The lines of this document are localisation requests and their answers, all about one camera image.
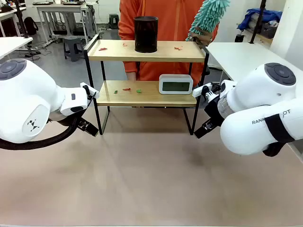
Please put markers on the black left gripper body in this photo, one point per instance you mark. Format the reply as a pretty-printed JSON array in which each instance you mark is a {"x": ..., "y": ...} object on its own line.
[{"x": 71, "y": 119}]

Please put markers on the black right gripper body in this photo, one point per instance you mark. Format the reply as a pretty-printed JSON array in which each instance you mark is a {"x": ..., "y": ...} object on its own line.
[{"x": 215, "y": 111}]

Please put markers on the white digital clock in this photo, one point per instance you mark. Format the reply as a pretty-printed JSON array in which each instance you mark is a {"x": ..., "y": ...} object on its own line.
[{"x": 175, "y": 84}]

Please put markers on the red paper scrap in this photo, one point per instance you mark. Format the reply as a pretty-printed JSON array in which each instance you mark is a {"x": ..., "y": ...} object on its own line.
[
  {"x": 103, "y": 49},
  {"x": 126, "y": 89}
]

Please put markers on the teal microfiber duster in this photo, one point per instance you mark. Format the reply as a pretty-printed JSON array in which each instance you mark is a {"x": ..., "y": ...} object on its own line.
[{"x": 208, "y": 16}]

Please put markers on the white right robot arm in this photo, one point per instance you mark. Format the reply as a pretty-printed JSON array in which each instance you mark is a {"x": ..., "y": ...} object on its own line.
[{"x": 260, "y": 94}]

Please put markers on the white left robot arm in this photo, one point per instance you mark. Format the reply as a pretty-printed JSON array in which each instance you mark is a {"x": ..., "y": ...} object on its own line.
[{"x": 23, "y": 94}]

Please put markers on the two-tier wood and black shelf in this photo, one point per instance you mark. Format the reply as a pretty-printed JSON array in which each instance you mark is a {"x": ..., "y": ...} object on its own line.
[{"x": 146, "y": 55}]

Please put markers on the person's right hand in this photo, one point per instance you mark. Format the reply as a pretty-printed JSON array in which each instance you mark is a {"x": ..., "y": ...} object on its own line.
[{"x": 131, "y": 76}]

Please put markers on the person's left hand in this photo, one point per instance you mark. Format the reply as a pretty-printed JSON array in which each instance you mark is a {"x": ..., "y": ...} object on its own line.
[{"x": 203, "y": 39}]

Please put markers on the large white table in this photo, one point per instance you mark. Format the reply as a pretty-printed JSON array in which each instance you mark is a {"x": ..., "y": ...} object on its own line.
[{"x": 232, "y": 56}]

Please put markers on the grey plastic stool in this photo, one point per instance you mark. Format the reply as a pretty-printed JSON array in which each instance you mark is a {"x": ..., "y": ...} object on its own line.
[{"x": 73, "y": 47}]

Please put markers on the orange paper scrap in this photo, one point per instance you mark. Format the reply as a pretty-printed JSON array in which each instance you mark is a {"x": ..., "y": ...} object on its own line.
[{"x": 178, "y": 48}]

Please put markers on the white side table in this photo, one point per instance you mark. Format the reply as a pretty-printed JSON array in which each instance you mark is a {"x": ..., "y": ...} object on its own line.
[{"x": 11, "y": 45}]

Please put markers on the black stand pole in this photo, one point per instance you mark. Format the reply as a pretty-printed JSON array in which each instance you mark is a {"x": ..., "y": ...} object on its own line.
[
  {"x": 21, "y": 19},
  {"x": 258, "y": 21}
]

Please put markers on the person in orange jacket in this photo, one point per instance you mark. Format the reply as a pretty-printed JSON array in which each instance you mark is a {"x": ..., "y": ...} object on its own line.
[{"x": 170, "y": 21}]

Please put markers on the black backpack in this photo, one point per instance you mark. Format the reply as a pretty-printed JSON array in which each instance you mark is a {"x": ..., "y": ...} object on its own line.
[{"x": 30, "y": 26}]

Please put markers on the black mesh pen holder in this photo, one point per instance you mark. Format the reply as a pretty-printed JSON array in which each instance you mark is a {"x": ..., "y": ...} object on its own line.
[{"x": 146, "y": 35}]

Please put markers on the blue cloth bundle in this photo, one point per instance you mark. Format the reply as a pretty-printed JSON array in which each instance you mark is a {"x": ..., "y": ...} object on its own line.
[{"x": 255, "y": 14}]

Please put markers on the small dark stool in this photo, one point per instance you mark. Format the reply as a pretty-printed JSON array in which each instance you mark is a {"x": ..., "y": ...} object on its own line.
[{"x": 113, "y": 21}]

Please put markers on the grey metal workbench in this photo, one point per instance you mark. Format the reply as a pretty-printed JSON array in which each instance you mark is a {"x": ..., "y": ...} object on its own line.
[{"x": 59, "y": 8}]

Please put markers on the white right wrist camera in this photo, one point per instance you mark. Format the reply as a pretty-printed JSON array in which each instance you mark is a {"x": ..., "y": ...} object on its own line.
[{"x": 198, "y": 91}]

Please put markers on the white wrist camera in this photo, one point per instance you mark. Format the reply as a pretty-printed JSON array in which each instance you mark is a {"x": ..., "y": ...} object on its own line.
[
  {"x": 92, "y": 91},
  {"x": 198, "y": 91}
]

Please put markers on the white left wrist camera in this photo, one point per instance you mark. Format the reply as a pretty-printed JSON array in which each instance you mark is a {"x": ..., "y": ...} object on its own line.
[{"x": 92, "y": 91}]

